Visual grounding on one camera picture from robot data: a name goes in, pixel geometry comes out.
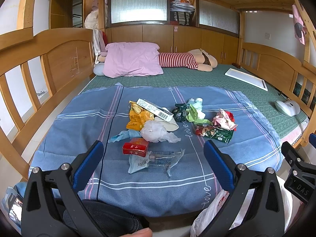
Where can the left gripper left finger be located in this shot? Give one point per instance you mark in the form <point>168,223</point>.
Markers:
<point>40,215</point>

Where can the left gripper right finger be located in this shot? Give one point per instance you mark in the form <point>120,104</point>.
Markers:
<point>254,206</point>

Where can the white printed trash bag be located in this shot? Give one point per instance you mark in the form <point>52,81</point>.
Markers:
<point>208,214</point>

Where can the green snack packet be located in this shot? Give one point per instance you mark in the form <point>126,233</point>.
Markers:
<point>214,132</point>

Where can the pink printed plastic package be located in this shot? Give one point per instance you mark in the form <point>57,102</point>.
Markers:
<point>225,120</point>

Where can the clear plastic bottle wrapper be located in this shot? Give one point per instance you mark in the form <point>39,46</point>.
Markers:
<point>164,159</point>

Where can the red cigarette pack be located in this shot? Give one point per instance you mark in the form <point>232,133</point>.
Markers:
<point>136,146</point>

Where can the light blue wrapper strip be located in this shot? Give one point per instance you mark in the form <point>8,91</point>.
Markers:
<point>127,134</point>

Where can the lime green wrapper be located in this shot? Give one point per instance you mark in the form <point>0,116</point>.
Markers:
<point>192,116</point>

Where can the dark green wrapper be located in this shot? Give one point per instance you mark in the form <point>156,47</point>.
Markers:
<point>180,112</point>

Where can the orange chip bag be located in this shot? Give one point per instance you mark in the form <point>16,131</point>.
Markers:
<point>138,117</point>

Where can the white plastic bag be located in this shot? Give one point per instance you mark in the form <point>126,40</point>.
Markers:
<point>155,132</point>

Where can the white barcode carton box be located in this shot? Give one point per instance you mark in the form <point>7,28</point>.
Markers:
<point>158,111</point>

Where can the person's left hand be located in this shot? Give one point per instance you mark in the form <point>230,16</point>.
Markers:
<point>147,232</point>

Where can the white curved device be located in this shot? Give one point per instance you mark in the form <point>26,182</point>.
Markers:
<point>288,108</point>

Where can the white flat tray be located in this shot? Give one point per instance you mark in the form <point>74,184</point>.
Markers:
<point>247,78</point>

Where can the light blue white tissue wad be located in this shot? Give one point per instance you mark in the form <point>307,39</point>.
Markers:
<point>197,104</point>

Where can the blue striped blanket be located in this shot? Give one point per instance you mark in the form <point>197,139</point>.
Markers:
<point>191,185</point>

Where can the green bed mat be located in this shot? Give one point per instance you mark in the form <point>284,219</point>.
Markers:
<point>263,100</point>

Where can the light blue small pillow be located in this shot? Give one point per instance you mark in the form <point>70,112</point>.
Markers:
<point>98,69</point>

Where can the pink hanging cloth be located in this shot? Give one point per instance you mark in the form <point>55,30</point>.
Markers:
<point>299,27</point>

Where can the striped plush doll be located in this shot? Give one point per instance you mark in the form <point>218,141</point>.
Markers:
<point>196,59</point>

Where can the pink pillow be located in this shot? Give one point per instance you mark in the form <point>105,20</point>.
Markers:
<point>132,59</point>

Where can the frosted window right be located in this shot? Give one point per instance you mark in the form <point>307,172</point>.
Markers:
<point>217,16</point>

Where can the frosted window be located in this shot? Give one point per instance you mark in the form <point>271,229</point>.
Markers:
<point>138,10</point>
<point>217,16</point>

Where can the stack of books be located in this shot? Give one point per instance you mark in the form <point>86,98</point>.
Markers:
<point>181,12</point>

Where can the frosted window left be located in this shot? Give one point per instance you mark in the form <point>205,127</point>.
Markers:
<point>138,10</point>

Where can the wooden bed rail right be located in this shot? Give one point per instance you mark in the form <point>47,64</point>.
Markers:
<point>282,70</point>

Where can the wooden bed rail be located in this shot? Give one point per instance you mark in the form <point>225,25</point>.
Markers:
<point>43,59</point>
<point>282,70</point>

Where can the wooden bed rail left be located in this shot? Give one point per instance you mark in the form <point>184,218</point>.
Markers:
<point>43,59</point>

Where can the wooden wall cabinets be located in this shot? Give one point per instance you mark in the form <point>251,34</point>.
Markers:
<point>179,39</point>

